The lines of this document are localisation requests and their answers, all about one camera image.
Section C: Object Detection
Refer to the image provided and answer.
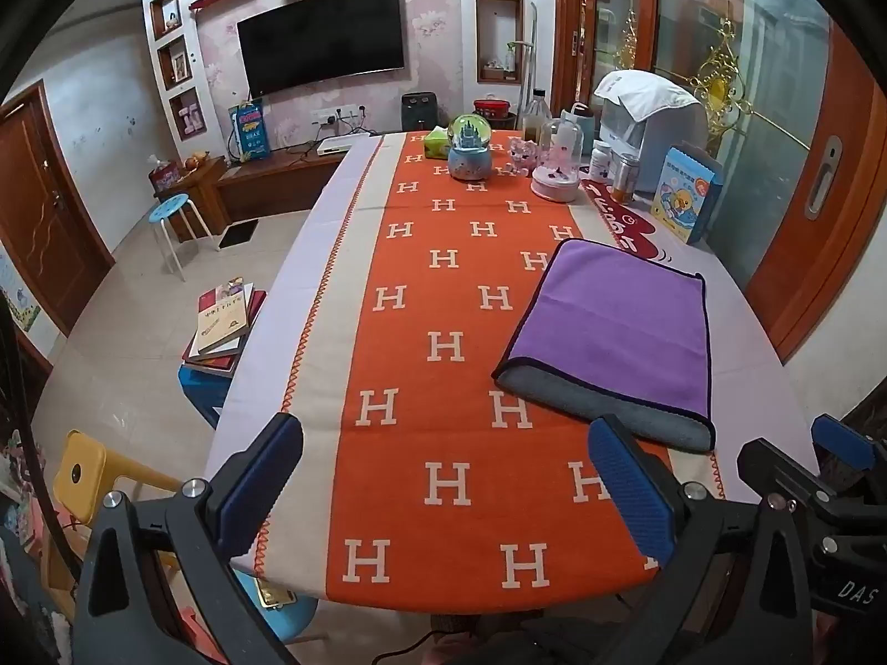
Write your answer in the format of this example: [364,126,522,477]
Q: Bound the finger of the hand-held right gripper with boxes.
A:
[736,438,887,541]
[810,414,887,500]

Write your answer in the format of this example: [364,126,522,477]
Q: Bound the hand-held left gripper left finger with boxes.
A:
[73,413,304,665]

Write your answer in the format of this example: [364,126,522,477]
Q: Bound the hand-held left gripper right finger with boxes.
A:
[588,415,813,665]

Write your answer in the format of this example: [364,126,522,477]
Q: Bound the purple towel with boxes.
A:
[491,238,716,453]

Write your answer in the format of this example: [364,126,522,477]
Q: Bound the blue plastic stool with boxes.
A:
[236,569,320,644]
[177,360,233,431]

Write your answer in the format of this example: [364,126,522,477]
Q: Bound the stack of books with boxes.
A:
[181,279,268,380]

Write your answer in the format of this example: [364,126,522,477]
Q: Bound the yellow chair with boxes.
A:
[42,429,182,625]

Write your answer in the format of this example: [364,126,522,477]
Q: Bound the black floor mat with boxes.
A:
[217,219,259,251]

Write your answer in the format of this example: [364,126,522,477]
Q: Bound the orange patterned tablecloth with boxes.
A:
[204,130,820,621]

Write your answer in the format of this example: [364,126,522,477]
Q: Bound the red cartoon table mat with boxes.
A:
[580,178,675,265]

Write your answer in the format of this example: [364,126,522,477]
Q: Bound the light blue round stool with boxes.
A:
[147,194,213,283]

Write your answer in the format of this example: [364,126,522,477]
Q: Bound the blue cartoon book box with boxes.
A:
[650,145,725,245]

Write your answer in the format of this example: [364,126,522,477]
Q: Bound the wooden side cabinet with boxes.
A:
[154,154,232,244]

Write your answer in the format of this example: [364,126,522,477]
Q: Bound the wooden television cabinet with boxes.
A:
[217,135,379,226]

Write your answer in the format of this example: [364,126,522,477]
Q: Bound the orange jar with metal lid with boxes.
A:
[611,154,641,204]

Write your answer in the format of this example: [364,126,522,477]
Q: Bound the red tissue box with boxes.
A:
[148,157,182,195]

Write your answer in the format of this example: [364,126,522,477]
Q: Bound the brown wooden door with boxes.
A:
[0,79,116,339]

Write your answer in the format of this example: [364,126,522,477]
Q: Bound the glass dome with pink base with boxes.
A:
[531,117,582,204]

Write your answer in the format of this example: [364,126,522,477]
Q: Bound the white water dispenser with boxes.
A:
[597,70,709,196]

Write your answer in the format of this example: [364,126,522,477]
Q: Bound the blue printed box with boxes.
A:
[228,101,270,166]

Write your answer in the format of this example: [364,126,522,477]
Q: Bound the pink figurine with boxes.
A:
[508,136,543,174]

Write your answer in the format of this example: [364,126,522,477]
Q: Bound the white power strip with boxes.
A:
[309,104,368,127]

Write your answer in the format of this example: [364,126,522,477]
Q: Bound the glass sliding door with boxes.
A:
[554,0,887,365]

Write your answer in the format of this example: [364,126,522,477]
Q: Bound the blue snow globe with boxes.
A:
[447,115,496,183]

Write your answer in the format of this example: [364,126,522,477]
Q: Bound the glass bottle with dark liquid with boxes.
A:
[521,89,554,154]

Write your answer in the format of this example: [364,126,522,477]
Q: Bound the black air fryer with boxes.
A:
[402,90,439,132]

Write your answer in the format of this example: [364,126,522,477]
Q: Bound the white towel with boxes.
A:
[592,70,704,127]

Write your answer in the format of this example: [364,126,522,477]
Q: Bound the black wall television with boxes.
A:
[236,0,406,101]

